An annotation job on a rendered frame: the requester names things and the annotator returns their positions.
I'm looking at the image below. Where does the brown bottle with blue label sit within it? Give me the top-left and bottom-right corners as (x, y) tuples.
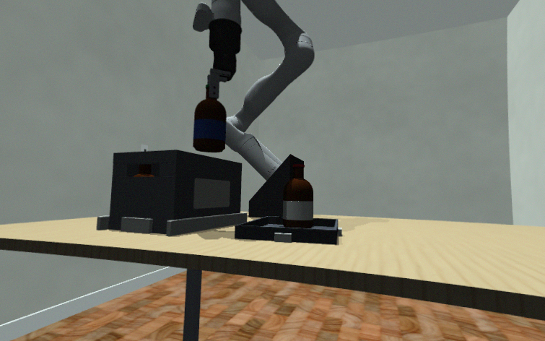
(193, 84), (227, 152)

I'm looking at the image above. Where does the grey bottle crate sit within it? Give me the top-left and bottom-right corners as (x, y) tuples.
(108, 150), (242, 234)

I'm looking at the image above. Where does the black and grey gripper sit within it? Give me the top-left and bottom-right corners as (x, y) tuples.
(193, 0), (242, 99)

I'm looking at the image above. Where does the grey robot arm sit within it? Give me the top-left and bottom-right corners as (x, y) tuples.
(225, 0), (315, 180)

